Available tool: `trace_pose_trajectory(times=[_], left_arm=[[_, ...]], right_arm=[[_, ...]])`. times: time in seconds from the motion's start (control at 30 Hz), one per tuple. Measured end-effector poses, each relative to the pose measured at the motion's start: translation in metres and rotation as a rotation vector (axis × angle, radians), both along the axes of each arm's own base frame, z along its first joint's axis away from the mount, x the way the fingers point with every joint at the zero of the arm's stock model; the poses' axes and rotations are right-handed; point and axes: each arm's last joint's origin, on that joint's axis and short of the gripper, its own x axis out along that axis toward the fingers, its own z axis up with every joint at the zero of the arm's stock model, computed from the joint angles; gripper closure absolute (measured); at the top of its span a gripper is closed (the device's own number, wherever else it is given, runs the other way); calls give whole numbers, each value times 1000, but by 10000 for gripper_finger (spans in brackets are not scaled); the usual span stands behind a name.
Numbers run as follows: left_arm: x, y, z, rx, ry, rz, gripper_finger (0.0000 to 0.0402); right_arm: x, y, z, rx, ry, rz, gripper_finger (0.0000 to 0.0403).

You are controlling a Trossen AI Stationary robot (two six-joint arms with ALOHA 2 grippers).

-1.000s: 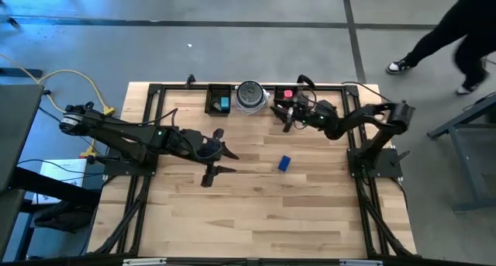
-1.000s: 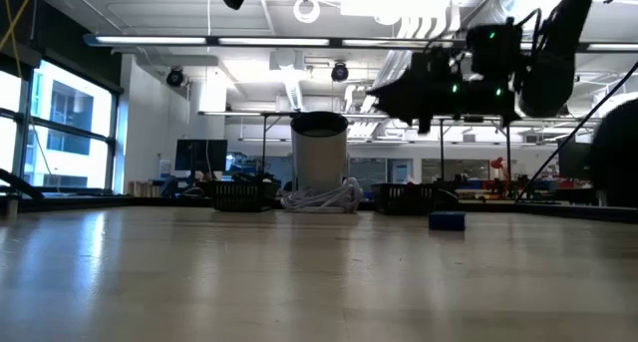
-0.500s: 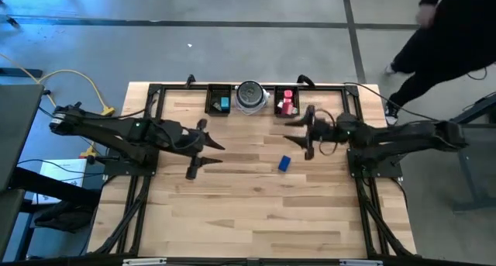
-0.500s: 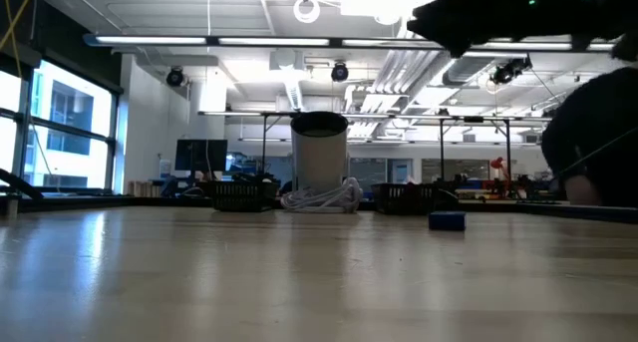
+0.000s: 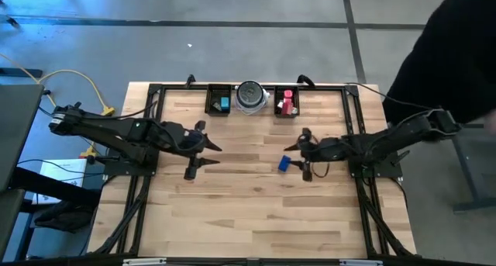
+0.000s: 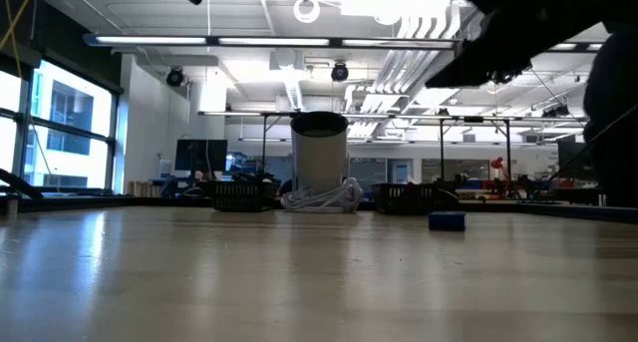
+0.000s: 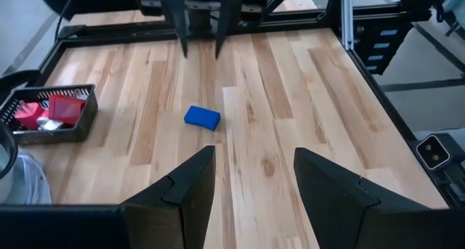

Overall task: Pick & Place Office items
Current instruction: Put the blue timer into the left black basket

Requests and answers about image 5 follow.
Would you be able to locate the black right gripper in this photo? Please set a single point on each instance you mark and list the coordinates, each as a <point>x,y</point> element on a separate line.
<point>325,151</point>

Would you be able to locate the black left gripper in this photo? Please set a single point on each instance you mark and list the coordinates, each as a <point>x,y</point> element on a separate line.
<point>180,142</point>

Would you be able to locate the blue charger block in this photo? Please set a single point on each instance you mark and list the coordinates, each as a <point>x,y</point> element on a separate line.
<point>284,164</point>

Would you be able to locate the red box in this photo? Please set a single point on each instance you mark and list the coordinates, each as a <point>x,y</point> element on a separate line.
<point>286,108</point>

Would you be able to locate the teal charger block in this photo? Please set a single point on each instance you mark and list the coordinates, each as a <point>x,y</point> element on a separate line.
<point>224,102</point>

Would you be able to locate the pink labelled charger block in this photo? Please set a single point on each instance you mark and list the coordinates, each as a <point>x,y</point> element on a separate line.
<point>287,93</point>

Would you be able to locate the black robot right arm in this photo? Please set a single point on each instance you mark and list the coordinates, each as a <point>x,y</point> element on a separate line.
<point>395,136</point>

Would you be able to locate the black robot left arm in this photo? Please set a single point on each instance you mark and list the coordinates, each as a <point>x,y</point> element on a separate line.
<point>116,132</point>

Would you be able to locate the small dark grey block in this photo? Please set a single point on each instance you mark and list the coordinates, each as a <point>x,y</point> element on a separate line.
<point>216,107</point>

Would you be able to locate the black mesh basket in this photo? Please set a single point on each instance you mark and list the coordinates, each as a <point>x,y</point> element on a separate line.
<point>210,93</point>
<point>276,93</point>

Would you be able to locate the black clamp lever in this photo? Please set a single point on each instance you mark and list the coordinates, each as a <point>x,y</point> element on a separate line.
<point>104,157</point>
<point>401,157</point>

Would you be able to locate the yellow plug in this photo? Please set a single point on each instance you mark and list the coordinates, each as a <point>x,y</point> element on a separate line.
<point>107,111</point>
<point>90,154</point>

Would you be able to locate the white paper booklet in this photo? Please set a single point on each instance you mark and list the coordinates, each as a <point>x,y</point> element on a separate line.
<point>66,173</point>

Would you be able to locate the black beam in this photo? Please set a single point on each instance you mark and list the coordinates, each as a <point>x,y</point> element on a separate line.
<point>58,186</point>

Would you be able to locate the black bag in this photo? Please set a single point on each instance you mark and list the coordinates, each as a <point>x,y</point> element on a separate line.
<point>62,217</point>

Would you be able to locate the person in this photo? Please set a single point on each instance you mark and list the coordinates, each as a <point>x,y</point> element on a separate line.
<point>457,56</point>

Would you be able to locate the black desk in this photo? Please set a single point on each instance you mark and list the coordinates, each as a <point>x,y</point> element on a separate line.
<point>19,126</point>

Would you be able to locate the black flat bar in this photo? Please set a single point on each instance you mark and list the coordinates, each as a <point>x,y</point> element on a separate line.
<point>19,72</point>

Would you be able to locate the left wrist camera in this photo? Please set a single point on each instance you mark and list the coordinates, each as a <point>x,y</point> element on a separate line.
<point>193,138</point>

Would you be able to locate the black metal table frame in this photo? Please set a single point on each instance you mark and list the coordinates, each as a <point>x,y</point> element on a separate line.
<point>186,88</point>

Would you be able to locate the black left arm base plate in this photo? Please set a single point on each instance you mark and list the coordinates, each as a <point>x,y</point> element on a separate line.
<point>128,171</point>

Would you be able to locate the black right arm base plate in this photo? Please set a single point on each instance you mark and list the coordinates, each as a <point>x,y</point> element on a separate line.
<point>387,171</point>

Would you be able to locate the silver bracket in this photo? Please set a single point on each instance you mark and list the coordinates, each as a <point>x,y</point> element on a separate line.
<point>360,262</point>
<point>144,261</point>

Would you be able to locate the grey metal table frame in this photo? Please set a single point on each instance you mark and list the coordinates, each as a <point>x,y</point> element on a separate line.
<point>470,173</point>

